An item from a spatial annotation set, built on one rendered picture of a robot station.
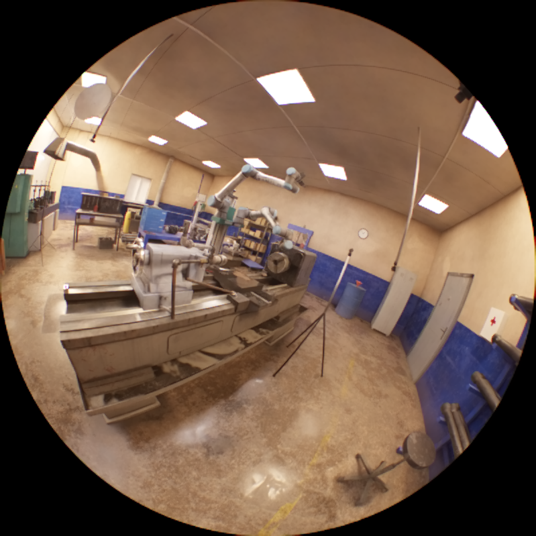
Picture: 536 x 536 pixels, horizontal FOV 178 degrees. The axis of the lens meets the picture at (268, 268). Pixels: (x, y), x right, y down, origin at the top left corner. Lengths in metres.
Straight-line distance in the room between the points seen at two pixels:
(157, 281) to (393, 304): 4.89
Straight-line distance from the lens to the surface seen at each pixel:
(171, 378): 1.26
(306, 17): 2.10
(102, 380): 1.20
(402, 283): 4.95
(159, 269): 1.02
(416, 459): 1.46
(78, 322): 0.99
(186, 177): 8.94
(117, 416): 1.55
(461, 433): 2.10
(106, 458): 1.54
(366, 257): 5.34
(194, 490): 1.43
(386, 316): 5.03
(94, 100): 3.90
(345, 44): 2.14
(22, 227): 4.37
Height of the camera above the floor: 1.43
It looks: 12 degrees down
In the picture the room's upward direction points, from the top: 20 degrees clockwise
